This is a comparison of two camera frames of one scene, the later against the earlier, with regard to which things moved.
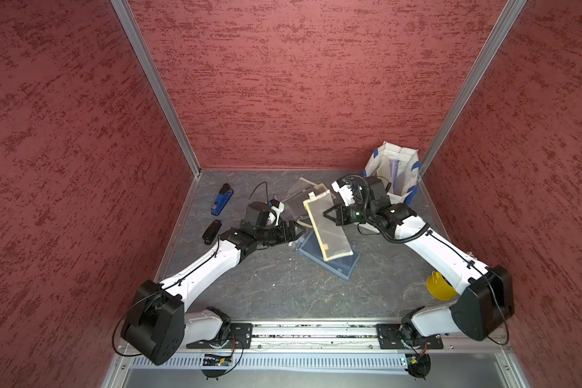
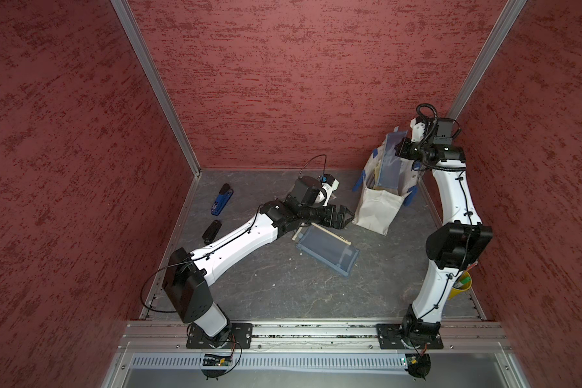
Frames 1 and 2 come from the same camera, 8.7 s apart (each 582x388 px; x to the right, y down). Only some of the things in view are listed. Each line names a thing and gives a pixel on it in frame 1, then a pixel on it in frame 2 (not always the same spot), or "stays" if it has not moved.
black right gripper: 341,218 → 404,147
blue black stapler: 224,196 stays
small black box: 211,231 stays
